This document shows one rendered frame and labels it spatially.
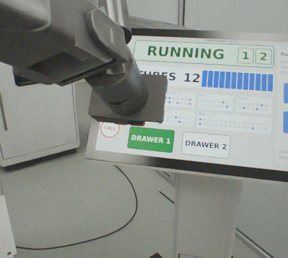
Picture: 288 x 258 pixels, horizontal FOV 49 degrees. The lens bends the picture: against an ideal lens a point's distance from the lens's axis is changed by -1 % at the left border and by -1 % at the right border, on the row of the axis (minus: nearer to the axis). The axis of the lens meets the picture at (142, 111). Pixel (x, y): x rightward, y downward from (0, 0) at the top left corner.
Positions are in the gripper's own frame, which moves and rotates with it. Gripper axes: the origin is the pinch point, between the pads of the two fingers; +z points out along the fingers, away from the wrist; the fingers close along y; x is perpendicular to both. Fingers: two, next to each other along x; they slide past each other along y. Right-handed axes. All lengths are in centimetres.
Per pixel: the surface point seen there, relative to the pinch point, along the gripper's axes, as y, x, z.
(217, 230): -15.7, 17.9, 38.5
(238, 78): -16.5, -13.4, 14.7
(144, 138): 1.4, 1.0, 14.5
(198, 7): -3, -83, 92
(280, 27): -37, -59, 69
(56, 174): 91, 3, 168
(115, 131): 7.7, 0.1, 14.5
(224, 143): -14.5, 0.5, 14.7
